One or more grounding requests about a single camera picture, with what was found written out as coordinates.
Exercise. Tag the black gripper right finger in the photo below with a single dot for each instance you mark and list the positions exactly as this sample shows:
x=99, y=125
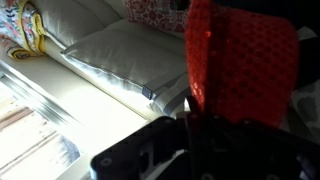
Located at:
x=247, y=150

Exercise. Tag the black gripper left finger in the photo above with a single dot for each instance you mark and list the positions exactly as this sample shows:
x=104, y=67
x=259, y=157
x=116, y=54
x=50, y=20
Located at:
x=157, y=151

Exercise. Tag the red sequin hat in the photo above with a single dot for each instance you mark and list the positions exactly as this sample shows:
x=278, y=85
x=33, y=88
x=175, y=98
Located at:
x=241, y=64

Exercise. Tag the grey white patterned pillow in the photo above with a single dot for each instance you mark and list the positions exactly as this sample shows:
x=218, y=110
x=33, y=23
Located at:
x=303, y=115

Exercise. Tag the cream sofa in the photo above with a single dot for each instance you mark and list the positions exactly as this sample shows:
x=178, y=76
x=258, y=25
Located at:
x=103, y=118

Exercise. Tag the white square cushion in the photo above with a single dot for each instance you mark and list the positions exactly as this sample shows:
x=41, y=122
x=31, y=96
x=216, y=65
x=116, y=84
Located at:
x=145, y=69

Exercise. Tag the red patterned folded cloth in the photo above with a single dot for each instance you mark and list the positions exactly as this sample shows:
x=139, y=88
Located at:
x=166, y=15

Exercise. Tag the floral yellow folded blanket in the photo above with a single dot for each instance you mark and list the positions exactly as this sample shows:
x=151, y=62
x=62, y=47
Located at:
x=21, y=30

